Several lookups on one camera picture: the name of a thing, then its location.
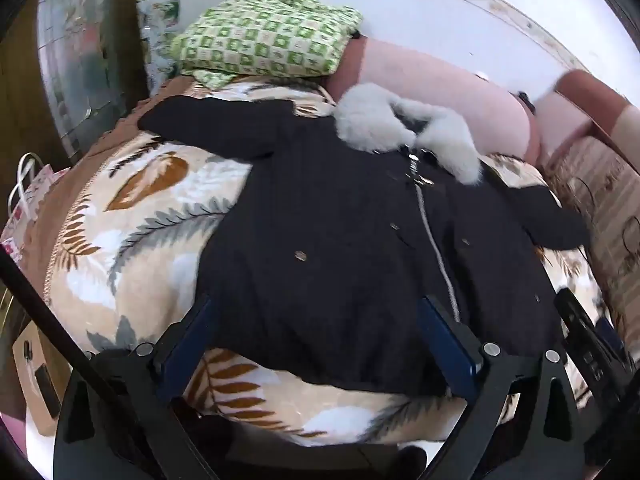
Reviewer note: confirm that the cardboard box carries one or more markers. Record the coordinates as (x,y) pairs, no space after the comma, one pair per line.
(30,375)

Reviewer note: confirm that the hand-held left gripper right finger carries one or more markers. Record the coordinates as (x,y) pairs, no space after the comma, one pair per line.
(445,345)

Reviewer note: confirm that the wooden cabinet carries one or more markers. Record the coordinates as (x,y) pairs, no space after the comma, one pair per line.
(25,110)

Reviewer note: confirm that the wall mirror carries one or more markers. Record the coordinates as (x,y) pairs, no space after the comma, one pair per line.
(85,45)

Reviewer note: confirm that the black coat with fur collar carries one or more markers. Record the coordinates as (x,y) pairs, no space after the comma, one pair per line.
(350,260)

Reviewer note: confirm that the floral pillow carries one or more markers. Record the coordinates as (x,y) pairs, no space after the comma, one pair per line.
(157,25)

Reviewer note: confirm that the short pink headboard cushion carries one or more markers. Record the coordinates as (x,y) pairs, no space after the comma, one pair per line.
(575,110)

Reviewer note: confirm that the flat black device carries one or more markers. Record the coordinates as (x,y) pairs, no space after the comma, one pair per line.
(47,390)

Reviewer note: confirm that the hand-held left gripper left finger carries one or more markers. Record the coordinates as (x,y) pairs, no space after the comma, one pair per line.
(187,342)

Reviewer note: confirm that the beige leaf print blanket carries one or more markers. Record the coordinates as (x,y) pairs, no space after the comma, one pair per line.
(150,240)

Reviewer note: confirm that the green checked pillow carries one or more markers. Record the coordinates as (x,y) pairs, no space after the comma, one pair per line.
(265,30)

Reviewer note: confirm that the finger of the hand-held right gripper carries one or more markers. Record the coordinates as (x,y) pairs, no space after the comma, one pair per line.
(575,312)

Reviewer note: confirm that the beige patterned cushion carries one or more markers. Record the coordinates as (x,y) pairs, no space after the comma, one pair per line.
(605,200)

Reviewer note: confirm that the long pink headboard cushion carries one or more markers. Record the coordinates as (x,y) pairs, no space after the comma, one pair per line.
(440,85)

